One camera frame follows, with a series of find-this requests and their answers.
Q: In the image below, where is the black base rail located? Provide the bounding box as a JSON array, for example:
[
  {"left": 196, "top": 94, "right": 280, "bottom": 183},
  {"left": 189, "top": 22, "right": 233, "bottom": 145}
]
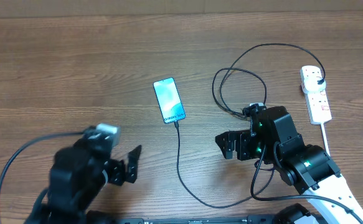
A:
[{"left": 87, "top": 212, "right": 275, "bottom": 224}]

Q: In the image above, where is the white charger plug adapter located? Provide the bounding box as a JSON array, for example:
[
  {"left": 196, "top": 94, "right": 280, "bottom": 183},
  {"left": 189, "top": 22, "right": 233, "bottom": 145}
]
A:
[{"left": 301, "top": 77, "right": 326, "bottom": 94}]

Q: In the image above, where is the blue Samsung Galaxy smartphone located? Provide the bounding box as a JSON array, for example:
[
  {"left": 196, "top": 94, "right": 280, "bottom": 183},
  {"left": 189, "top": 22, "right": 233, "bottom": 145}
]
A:
[{"left": 153, "top": 77, "right": 186, "bottom": 124}]

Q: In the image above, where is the white power strip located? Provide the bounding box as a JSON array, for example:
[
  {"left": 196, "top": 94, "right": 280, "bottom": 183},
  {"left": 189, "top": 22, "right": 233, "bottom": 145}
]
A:
[{"left": 299, "top": 65, "right": 332, "bottom": 124}]

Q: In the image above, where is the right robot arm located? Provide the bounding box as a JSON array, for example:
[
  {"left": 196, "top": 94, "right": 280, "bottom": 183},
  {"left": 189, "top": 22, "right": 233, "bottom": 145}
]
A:
[{"left": 215, "top": 104, "right": 363, "bottom": 223}]

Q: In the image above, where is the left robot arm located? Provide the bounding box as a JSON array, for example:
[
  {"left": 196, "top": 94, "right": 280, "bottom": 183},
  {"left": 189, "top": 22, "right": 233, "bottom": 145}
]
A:
[{"left": 25, "top": 137, "right": 142, "bottom": 224}]

